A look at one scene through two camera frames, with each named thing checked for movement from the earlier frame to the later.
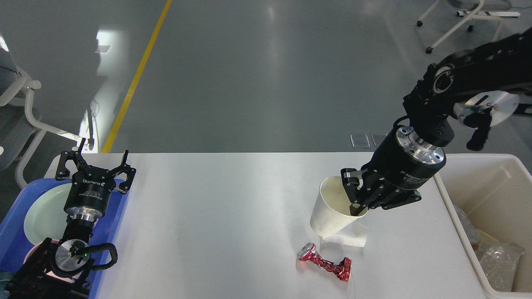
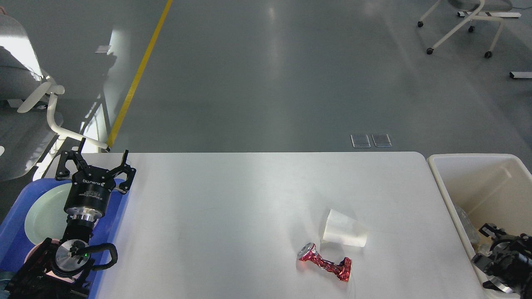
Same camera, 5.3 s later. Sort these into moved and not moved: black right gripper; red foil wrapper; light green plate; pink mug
Moved: black right gripper
Not moved: red foil wrapper; pink mug; light green plate
